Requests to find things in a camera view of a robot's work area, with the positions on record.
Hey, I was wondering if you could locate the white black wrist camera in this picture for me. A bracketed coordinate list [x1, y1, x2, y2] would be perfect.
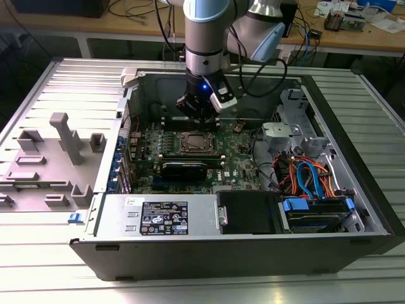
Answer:
[208, 75, 238, 113]

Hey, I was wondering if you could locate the grey parts rack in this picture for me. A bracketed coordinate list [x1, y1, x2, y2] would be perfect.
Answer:
[0, 112, 107, 213]

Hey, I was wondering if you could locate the thin red wire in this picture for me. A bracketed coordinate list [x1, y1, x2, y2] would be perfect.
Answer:
[122, 113, 142, 136]

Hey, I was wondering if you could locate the green circuit board device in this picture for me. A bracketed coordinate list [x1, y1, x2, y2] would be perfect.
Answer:
[343, 12, 374, 32]

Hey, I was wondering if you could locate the silver CPU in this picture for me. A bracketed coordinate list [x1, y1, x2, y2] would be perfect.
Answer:
[189, 136, 209, 150]

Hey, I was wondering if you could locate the black monitor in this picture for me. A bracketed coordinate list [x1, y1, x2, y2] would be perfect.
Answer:
[12, 0, 110, 18]

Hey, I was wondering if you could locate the green motherboard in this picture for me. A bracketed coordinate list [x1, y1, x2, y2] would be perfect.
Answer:
[126, 118, 263, 194]

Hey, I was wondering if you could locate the silver metal drive cage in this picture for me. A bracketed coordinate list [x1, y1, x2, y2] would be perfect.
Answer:
[261, 88, 333, 155]

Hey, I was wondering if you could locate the orange wire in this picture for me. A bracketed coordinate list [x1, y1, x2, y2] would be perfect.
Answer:
[278, 155, 339, 199]

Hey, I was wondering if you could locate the perforated metal fan grille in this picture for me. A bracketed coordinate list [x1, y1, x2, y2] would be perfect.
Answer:
[121, 103, 132, 139]

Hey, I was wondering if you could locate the CPU socket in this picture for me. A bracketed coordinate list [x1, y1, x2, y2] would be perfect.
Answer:
[179, 130, 219, 156]

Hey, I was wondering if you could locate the silver power supply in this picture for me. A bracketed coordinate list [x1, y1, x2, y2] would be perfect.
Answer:
[94, 193, 220, 238]

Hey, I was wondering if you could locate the green RAM stick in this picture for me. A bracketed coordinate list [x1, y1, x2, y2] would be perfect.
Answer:
[14, 182, 69, 191]

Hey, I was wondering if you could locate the black graphics card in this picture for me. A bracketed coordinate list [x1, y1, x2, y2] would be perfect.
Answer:
[161, 161, 209, 182]

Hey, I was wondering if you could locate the black grey PC case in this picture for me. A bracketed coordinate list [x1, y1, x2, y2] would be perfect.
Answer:
[69, 65, 405, 282]

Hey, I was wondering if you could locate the blue wire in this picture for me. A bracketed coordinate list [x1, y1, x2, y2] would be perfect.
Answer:
[296, 160, 330, 201]

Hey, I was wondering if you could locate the tall black box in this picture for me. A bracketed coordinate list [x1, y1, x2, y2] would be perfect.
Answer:
[280, 0, 299, 38]

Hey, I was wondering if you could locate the wooden desk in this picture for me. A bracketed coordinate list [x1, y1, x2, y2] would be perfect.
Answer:
[0, 0, 405, 60]

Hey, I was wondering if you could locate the black camera cable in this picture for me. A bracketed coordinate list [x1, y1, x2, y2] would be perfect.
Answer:
[227, 25, 289, 98]

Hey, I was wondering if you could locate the white printed paper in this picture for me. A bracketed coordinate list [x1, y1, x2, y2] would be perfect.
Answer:
[315, 1, 351, 17]

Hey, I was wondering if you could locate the hard disk in blue carrier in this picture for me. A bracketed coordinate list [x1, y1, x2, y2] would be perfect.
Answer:
[277, 195, 357, 234]

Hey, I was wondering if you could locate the white paper sheet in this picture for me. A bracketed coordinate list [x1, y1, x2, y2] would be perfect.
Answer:
[370, 18, 405, 34]

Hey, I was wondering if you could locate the copper coil transformer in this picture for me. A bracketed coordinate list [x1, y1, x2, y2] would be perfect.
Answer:
[324, 8, 344, 32]

